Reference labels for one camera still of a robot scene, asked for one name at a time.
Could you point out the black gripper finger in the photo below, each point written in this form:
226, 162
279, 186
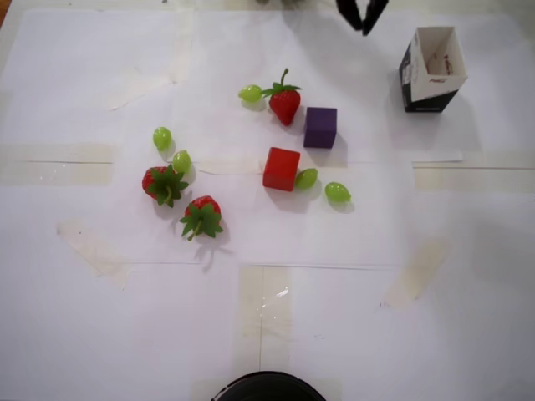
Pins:
351, 12
374, 14

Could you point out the purple cube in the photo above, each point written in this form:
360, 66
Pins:
319, 127

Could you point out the red cube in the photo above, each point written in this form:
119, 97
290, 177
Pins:
281, 169

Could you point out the open white black carton box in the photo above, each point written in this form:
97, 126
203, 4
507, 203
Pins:
434, 96

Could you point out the plastic strawberry with long stem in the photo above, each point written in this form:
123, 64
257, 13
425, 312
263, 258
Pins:
285, 106

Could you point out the green plastic grape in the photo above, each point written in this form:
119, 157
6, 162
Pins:
337, 193
161, 138
250, 94
181, 162
306, 179

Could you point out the plastic strawberry with leaves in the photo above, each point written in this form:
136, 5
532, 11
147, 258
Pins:
152, 179
207, 206

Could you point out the black round object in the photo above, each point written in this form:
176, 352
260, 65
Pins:
267, 388

